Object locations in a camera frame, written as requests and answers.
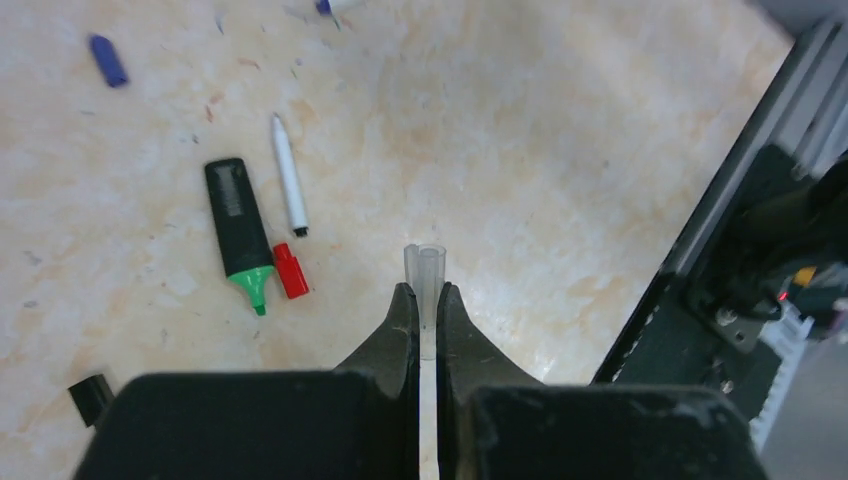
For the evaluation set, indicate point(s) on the white pen near highlighter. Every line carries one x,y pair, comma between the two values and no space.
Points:
292,191

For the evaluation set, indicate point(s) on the purple small cap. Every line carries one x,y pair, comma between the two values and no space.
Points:
108,61

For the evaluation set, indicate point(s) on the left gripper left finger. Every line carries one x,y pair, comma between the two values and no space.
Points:
358,420

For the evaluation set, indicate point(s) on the small black pen cap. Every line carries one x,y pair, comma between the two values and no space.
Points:
91,397

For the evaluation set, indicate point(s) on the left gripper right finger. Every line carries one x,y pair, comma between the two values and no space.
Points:
496,421

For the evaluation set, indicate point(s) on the white pen with clip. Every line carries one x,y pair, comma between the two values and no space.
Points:
336,10

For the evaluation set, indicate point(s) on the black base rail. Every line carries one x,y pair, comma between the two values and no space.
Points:
772,276

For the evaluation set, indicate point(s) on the clear translucent pen cap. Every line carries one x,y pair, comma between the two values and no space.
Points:
425,272

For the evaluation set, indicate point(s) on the red pen cap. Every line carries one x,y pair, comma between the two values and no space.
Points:
289,272

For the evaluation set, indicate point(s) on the black green highlighter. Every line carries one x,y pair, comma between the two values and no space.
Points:
244,248

